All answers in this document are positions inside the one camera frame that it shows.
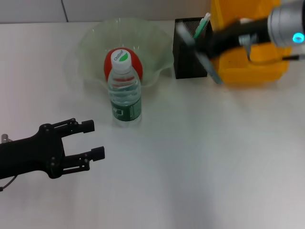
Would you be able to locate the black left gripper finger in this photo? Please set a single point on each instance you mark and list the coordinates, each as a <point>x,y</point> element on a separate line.
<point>87,126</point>
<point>98,153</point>

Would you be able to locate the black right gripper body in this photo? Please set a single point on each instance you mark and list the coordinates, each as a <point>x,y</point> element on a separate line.
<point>238,33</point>

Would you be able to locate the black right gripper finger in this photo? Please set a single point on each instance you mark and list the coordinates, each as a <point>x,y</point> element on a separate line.
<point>210,53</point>
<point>205,40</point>

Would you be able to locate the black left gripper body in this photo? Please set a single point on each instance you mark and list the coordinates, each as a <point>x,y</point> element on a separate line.
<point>31,155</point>

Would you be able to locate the grey marker pen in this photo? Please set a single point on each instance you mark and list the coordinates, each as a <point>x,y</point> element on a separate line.
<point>207,64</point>

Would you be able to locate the white paper ball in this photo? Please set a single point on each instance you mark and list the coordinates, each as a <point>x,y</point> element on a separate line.
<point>245,20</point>

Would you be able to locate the mint green utility knife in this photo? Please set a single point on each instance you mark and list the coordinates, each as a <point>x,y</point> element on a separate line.
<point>201,26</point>

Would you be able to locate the green label water bottle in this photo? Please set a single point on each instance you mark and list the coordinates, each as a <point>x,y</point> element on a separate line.
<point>125,95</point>

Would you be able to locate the black mesh pen holder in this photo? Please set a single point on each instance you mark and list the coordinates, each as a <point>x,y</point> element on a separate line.
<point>186,64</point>

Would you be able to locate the red-orange round fruit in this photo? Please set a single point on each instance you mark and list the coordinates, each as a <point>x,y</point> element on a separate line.
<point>139,66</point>

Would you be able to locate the pale green wavy glass plate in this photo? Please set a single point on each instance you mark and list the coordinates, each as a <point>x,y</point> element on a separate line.
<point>95,40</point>

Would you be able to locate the yellow plastic storage bin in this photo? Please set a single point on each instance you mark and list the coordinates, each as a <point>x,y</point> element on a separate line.
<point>252,69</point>

